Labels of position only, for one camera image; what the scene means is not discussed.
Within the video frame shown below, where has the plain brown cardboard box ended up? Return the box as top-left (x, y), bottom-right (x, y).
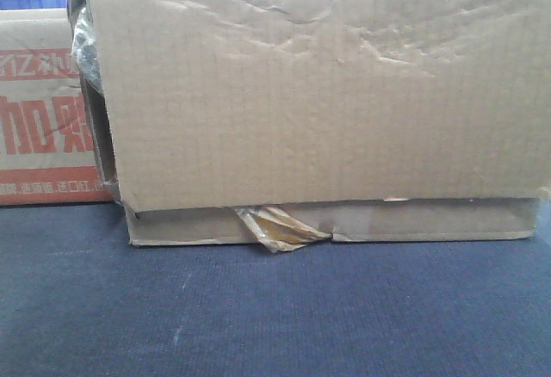
top-left (68, 0), bottom-right (550, 252)

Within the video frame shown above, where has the red printed cardboard box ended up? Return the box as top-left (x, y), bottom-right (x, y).
top-left (1, 9), bottom-right (111, 206)

